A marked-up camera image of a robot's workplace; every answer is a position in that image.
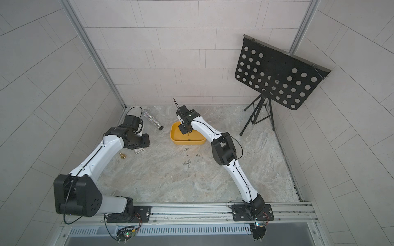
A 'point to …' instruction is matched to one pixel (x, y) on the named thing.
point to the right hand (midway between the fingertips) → (186, 128)
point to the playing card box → (138, 150)
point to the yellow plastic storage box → (191, 138)
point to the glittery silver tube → (146, 114)
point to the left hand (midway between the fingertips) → (149, 140)
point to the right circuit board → (259, 232)
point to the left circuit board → (124, 234)
